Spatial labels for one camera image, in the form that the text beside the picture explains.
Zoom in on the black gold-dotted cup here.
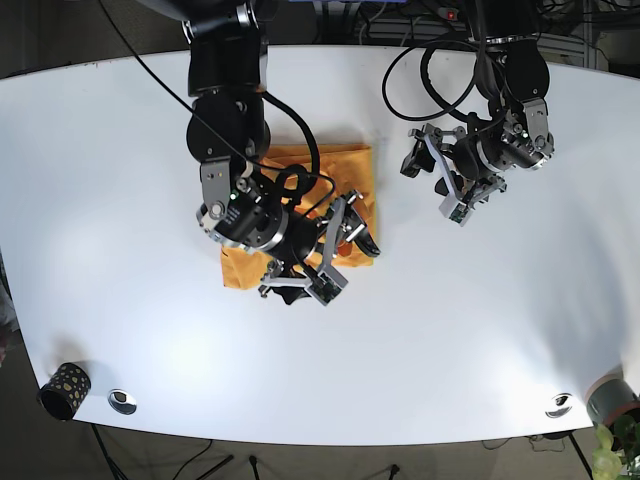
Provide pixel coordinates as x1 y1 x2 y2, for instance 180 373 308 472
37 362 92 421

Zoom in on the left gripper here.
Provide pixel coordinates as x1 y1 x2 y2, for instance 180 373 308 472
400 123 507 226

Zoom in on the orange yellow T-shirt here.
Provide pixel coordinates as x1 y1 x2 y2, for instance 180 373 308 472
220 144 377 290

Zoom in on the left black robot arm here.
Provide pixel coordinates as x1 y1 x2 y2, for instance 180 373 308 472
400 1 554 225

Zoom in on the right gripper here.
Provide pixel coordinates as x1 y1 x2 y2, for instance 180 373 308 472
258 190 381 306

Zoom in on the grey plant pot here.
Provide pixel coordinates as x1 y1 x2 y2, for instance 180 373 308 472
585 375 639 427

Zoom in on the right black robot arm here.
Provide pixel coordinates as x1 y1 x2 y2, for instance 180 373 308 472
146 1 380 305

